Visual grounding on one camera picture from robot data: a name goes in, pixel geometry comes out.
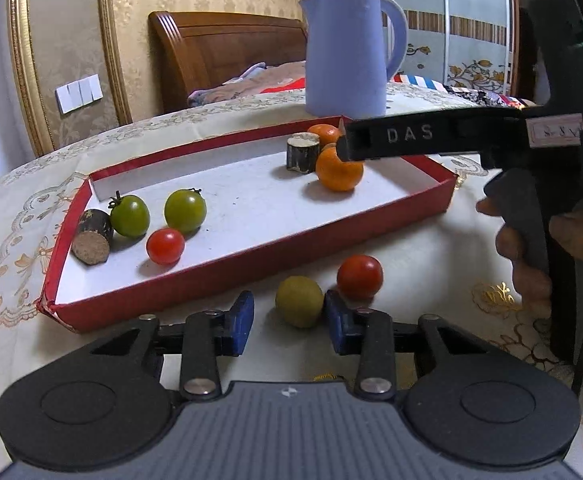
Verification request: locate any white wall switch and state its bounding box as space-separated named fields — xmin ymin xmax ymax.
xmin=54 ymin=74 xmax=104 ymax=114

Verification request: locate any wide dark sugarcane piece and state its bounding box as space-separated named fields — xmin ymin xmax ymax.
xmin=286 ymin=132 xmax=321 ymax=174

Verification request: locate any floral sliding wardrobe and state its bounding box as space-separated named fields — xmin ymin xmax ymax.
xmin=311 ymin=0 xmax=520 ymax=107

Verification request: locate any red cherry tomato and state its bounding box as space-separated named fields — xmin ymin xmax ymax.
xmin=337 ymin=254 xmax=385 ymax=301
xmin=146 ymin=228 xmax=186 ymax=266

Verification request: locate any person's right hand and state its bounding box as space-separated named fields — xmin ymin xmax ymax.
xmin=475 ymin=195 xmax=583 ymax=319

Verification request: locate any wooden headboard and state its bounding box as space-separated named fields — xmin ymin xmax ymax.
xmin=148 ymin=10 xmax=309 ymax=114

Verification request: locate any small orange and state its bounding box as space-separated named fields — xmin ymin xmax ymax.
xmin=307 ymin=124 xmax=343 ymax=149

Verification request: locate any yellowish longan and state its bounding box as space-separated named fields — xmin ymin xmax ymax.
xmin=275 ymin=275 xmax=325 ymax=330

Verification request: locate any blue electric kettle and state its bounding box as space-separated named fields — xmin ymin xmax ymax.
xmin=299 ymin=0 xmax=409 ymax=117

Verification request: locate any pink bedding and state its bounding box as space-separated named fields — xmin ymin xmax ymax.
xmin=187 ymin=62 xmax=307 ymax=109

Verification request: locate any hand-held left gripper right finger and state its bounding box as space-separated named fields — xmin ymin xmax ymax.
xmin=323 ymin=291 xmax=493 ymax=402

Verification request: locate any narrow dark sugarcane piece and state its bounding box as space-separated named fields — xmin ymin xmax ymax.
xmin=71 ymin=208 xmax=114 ymax=267

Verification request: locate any green tomato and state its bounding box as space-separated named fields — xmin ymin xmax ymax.
xmin=108 ymin=191 xmax=151 ymax=239
xmin=164 ymin=188 xmax=207 ymax=234

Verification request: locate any red cardboard tray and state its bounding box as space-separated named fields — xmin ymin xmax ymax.
xmin=37 ymin=120 xmax=459 ymax=334

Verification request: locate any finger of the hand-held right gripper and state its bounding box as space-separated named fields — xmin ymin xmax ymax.
xmin=335 ymin=114 xmax=528 ymax=165

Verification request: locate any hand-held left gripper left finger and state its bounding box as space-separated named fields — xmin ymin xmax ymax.
xmin=91 ymin=290 xmax=255 ymax=402

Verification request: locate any gold wall frame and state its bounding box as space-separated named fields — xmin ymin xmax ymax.
xmin=7 ymin=0 xmax=133 ymax=159

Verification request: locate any large orange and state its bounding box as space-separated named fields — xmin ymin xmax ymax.
xmin=316 ymin=144 xmax=365 ymax=192

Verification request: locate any striped patchwork quilt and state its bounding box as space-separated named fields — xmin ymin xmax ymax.
xmin=390 ymin=74 xmax=538 ymax=109

